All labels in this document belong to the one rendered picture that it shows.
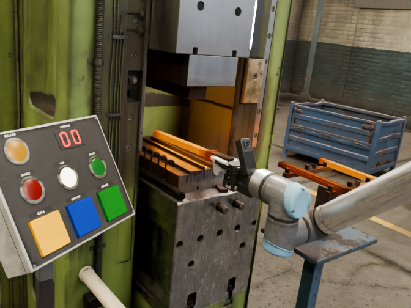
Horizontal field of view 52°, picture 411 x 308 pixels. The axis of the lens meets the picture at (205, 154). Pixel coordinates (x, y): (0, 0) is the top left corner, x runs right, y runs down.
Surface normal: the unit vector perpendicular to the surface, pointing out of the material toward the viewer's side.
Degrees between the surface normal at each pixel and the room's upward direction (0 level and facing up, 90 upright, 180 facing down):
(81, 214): 60
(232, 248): 90
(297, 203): 86
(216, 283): 90
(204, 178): 90
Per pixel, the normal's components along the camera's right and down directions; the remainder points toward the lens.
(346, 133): -0.71, 0.11
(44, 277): 0.62, 0.28
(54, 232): 0.82, -0.30
